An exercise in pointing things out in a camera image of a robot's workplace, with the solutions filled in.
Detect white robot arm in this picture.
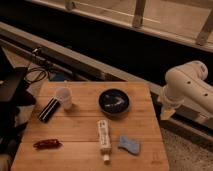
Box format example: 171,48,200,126
158,61,213,120

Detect white toothpaste tube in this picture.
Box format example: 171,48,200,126
97,120,112,163

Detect wooden railing frame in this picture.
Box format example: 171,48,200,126
28,0,213,53

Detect black chair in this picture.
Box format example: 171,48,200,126
0,47,36,154

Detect red chili pepper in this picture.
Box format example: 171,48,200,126
33,139,61,149

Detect black round bowl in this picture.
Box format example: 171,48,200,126
98,88,130,116

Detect black rectangular case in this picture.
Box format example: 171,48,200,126
38,98,60,123

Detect black cables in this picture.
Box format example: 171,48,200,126
24,47,64,84

